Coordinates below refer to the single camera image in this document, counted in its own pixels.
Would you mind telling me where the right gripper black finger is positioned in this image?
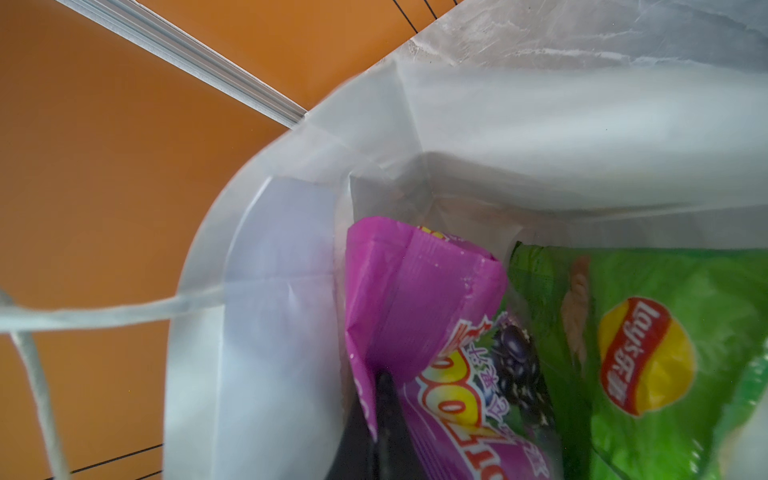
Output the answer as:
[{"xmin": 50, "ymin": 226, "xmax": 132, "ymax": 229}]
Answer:
[{"xmin": 326, "ymin": 372, "xmax": 427, "ymax": 480}]

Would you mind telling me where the magenta grape candy bag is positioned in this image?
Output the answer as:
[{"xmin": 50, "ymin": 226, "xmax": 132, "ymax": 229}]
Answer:
[{"xmin": 345, "ymin": 217, "xmax": 563, "ymax": 479}]

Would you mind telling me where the green Lays chips bag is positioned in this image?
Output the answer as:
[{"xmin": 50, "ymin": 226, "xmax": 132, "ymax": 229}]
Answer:
[{"xmin": 508, "ymin": 243, "xmax": 767, "ymax": 479}]

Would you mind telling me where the floral white paper bag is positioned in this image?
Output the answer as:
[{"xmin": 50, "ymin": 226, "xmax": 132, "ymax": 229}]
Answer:
[{"xmin": 1, "ymin": 1, "xmax": 767, "ymax": 479}]

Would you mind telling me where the left aluminium frame post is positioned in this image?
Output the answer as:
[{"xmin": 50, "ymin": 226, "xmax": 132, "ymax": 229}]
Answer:
[{"xmin": 59, "ymin": 0, "xmax": 306, "ymax": 128}]

